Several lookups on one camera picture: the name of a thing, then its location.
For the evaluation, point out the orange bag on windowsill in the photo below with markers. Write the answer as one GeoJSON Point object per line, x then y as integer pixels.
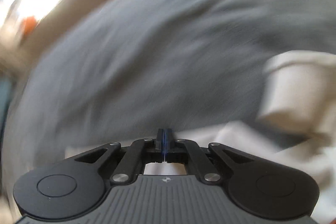
{"type": "Point", "coordinates": [27, 26]}

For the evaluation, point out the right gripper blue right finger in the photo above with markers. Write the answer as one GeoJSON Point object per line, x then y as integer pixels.
{"type": "Point", "coordinates": [188, 153]}

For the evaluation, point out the teal pillow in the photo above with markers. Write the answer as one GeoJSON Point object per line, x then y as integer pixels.
{"type": "Point", "coordinates": [6, 87]}

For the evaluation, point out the grey bed blanket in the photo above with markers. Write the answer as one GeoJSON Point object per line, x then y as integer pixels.
{"type": "Point", "coordinates": [133, 66]}

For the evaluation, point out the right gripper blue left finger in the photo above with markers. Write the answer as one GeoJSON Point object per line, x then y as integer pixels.
{"type": "Point", "coordinates": [136, 156]}

